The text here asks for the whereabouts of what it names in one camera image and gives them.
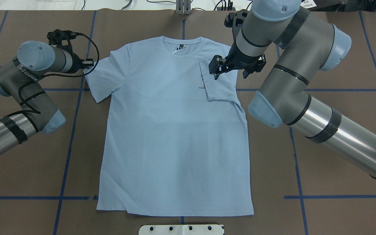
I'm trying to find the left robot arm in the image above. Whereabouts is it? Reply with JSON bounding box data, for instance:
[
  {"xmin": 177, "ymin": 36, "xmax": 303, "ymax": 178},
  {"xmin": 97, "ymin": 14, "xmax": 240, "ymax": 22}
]
[{"xmin": 0, "ymin": 29, "xmax": 97, "ymax": 155}]

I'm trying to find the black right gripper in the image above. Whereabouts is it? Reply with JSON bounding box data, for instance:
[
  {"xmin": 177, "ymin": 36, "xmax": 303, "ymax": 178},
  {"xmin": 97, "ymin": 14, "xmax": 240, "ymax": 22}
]
[{"xmin": 208, "ymin": 54, "xmax": 267, "ymax": 80}]

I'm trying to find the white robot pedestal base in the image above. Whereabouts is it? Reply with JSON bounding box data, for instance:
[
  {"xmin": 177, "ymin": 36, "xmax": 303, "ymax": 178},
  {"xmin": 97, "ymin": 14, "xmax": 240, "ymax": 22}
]
[{"xmin": 138, "ymin": 224, "xmax": 225, "ymax": 235}]

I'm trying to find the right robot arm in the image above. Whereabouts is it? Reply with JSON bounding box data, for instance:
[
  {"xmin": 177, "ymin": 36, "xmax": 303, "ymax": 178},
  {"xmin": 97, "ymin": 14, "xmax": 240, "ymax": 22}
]
[{"xmin": 209, "ymin": 0, "xmax": 376, "ymax": 180}]

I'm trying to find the light blue t-shirt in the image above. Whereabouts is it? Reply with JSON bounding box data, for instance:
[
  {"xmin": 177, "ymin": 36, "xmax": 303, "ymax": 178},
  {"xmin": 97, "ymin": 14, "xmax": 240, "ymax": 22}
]
[{"xmin": 86, "ymin": 36, "xmax": 254, "ymax": 217}]

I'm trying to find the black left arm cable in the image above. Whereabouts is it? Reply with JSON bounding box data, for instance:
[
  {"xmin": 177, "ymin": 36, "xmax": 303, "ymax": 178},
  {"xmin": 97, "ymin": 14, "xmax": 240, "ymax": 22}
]
[{"xmin": 18, "ymin": 32, "xmax": 100, "ymax": 115}]

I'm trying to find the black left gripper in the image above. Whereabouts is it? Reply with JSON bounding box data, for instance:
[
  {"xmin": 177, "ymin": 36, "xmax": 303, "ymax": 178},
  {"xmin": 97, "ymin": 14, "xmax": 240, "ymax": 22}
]
[{"xmin": 47, "ymin": 29, "xmax": 94, "ymax": 69}]

